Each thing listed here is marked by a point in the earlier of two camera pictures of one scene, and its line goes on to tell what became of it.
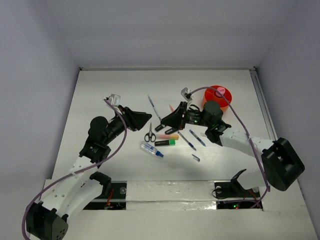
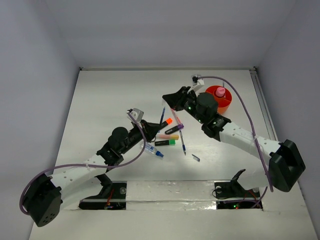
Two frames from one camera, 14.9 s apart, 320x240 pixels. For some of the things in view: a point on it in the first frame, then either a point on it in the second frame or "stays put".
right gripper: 175,118 -> 176,100
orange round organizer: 209,95 stays put
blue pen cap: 196,158 stays put
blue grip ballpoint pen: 188,142 -> 183,145
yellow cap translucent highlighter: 167,137 stays put
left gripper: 128,119 -> 146,128
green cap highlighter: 165,142 stays put
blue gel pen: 156,111 -> 162,117
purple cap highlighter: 169,131 stays put
